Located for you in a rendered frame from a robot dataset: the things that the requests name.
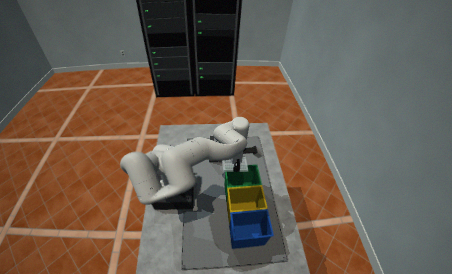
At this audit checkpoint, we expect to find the blue bin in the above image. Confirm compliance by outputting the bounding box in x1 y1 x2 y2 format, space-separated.
229 209 274 249

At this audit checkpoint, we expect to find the green open bin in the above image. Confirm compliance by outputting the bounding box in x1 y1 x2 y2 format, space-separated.
224 164 262 202

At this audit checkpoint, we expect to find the yellow bin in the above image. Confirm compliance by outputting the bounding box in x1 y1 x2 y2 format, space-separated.
227 185 268 224

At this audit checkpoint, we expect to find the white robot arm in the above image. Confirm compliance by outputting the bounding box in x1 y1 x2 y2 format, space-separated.
120 117 262 205

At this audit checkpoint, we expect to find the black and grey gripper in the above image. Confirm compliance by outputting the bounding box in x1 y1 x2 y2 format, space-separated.
231 152 243 172

